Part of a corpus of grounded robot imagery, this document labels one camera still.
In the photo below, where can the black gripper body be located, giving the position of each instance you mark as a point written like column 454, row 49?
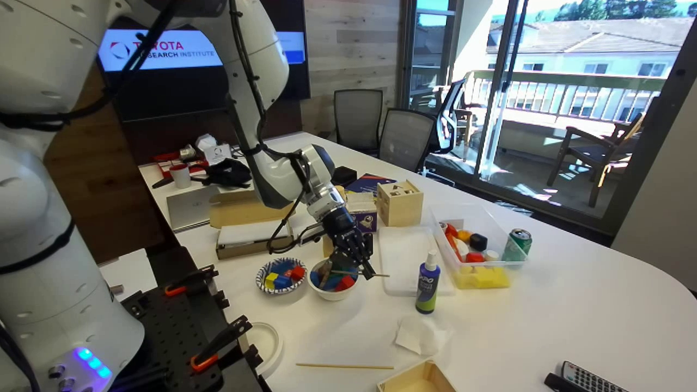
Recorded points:
column 349, row 232

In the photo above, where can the thin wooden stick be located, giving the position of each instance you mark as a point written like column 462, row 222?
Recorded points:
column 382, row 275
column 345, row 365

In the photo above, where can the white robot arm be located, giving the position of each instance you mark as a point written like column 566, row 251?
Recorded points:
column 44, row 218

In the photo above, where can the white bowl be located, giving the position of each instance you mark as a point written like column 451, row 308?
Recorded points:
column 330, row 294

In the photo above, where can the bowl with red blue items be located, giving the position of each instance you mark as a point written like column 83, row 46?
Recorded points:
column 279, row 291

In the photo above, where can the red block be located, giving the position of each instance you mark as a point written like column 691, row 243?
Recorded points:
column 345, row 281
column 474, row 258
column 294, row 272

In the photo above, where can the blue book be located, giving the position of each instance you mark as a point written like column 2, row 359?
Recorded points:
column 371, row 181

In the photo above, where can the wooden shape sorter box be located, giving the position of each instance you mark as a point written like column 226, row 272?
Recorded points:
column 399, row 208

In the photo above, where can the small black box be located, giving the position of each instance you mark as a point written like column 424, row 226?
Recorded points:
column 345, row 175

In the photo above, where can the blue glue bottle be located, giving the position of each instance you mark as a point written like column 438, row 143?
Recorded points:
column 428, row 285

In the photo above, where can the blue block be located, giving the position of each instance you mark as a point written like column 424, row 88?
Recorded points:
column 279, row 284

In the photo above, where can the yellow block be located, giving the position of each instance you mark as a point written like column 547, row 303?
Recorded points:
column 480, row 276
column 270, row 276

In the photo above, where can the white tissue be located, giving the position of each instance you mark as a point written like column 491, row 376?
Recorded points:
column 419, row 338

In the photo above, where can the orange block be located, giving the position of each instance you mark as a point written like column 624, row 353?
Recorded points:
column 454, row 233

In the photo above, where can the flat white box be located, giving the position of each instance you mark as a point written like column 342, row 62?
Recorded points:
column 247, row 233

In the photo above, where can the mesh office chair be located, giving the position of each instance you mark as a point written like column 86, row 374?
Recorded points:
column 406, row 138

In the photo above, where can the brown cardboard box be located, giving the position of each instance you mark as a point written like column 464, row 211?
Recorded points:
column 241, row 209

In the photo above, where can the black block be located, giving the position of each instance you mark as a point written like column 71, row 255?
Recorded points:
column 478, row 242

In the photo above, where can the grey office chair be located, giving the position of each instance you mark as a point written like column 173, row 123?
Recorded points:
column 357, row 116

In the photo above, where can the open wooden tray box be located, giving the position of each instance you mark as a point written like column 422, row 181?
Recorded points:
column 416, row 382

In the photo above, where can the black bag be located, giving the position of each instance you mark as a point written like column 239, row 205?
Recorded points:
column 230, row 175

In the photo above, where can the clear plastic bin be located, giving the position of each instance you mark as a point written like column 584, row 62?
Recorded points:
column 493, row 220

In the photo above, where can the teal can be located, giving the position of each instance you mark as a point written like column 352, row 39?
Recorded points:
column 517, row 246

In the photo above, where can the black orange clamp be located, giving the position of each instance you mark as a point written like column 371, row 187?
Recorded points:
column 221, row 339
column 191, row 279

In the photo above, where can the white crumpled item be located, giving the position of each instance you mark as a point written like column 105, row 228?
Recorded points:
column 210, row 149

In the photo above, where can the black office chair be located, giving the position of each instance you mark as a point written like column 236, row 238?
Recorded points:
column 454, row 101

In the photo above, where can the small white cup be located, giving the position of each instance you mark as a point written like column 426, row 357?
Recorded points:
column 179, row 176

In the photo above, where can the red flat item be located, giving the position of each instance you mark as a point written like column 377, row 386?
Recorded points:
column 170, row 164

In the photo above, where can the wooden patio chair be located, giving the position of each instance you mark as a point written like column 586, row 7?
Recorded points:
column 581, row 143

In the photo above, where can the balcony railing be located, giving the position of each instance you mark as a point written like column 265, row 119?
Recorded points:
column 581, row 79

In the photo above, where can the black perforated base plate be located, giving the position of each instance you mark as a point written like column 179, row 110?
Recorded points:
column 175, row 326

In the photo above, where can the wall television screen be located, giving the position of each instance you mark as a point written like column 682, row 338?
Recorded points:
column 166, row 51

